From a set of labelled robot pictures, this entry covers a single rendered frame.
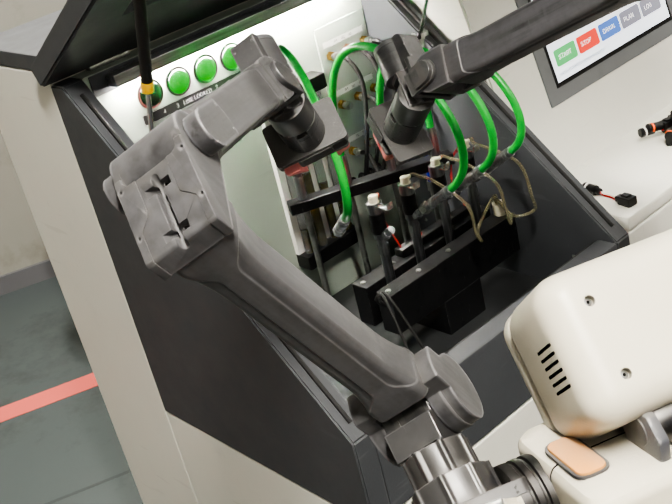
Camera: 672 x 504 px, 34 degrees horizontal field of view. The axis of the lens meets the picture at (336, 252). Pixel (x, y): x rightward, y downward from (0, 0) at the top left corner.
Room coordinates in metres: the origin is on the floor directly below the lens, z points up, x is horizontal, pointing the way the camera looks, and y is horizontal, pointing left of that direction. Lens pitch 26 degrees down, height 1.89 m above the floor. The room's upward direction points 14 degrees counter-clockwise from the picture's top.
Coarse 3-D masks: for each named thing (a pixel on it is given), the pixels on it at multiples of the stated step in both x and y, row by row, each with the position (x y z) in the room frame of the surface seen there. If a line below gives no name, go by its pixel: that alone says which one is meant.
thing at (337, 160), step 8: (280, 48) 1.70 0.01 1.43; (288, 56) 1.66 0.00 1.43; (296, 64) 1.63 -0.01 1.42; (296, 72) 1.62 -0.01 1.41; (304, 72) 1.61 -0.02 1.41; (304, 80) 1.59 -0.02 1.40; (304, 88) 1.58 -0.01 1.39; (312, 88) 1.58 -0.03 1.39; (312, 96) 1.56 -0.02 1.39; (336, 152) 1.50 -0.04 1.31; (336, 160) 1.50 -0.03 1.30; (336, 168) 1.50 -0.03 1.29; (344, 168) 1.50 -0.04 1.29; (296, 176) 1.86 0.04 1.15; (344, 176) 1.49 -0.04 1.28; (344, 184) 1.49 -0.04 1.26; (344, 192) 1.49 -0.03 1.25; (344, 200) 1.50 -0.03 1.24; (344, 208) 1.51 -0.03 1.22; (344, 216) 1.52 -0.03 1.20
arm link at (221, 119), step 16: (256, 64) 1.21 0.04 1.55; (240, 80) 1.14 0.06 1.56; (256, 80) 1.17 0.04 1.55; (272, 80) 1.21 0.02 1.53; (208, 96) 1.04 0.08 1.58; (224, 96) 1.06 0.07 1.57; (240, 96) 1.10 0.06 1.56; (256, 96) 1.14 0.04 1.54; (272, 96) 1.18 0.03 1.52; (288, 96) 1.22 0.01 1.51; (192, 112) 0.88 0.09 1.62; (208, 112) 0.89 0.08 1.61; (224, 112) 1.02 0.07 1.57; (240, 112) 1.06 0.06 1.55; (256, 112) 1.11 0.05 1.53; (192, 128) 0.86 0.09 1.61; (208, 128) 0.86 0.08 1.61; (224, 128) 0.90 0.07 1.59; (240, 128) 1.03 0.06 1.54; (208, 144) 0.86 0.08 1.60; (224, 144) 0.87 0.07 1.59; (112, 192) 0.87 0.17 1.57
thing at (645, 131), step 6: (660, 120) 2.02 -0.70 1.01; (666, 120) 2.01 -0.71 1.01; (648, 126) 2.00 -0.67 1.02; (654, 126) 1.99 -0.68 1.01; (660, 126) 2.00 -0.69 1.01; (666, 126) 2.00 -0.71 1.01; (642, 132) 1.99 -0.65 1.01; (648, 132) 1.99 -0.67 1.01; (654, 132) 2.00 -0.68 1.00; (666, 132) 1.95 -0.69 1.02; (666, 138) 1.94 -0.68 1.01; (666, 144) 1.96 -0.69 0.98
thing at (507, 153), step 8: (496, 72) 1.77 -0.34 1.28; (496, 80) 1.76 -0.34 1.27; (504, 80) 1.76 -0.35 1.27; (504, 88) 1.75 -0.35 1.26; (512, 96) 1.74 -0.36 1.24; (512, 104) 1.74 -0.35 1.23; (520, 112) 1.73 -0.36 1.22; (432, 120) 1.91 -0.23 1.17; (520, 120) 1.73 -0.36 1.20; (432, 128) 1.91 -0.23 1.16; (520, 128) 1.73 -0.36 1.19; (432, 136) 1.91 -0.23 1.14; (520, 136) 1.73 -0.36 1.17; (512, 144) 1.75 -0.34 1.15; (520, 144) 1.74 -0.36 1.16; (432, 152) 1.91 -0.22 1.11; (504, 152) 1.76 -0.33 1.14; (512, 152) 1.75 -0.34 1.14; (496, 160) 1.78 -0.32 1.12; (504, 160) 1.77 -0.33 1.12
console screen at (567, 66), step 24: (528, 0) 2.04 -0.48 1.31; (648, 0) 2.23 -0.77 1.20; (600, 24) 2.13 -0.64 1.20; (624, 24) 2.17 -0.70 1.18; (648, 24) 2.21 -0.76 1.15; (552, 48) 2.04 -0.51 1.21; (576, 48) 2.07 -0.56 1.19; (600, 48) 2.11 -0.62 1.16; (624, 48) 2.14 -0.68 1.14; (648, 48) 2.18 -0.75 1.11; (552, 72) 2.02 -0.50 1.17; (576, 72) 2.05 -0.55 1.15; (600, 72) 2.09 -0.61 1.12; (552, 96) 2.00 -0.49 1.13
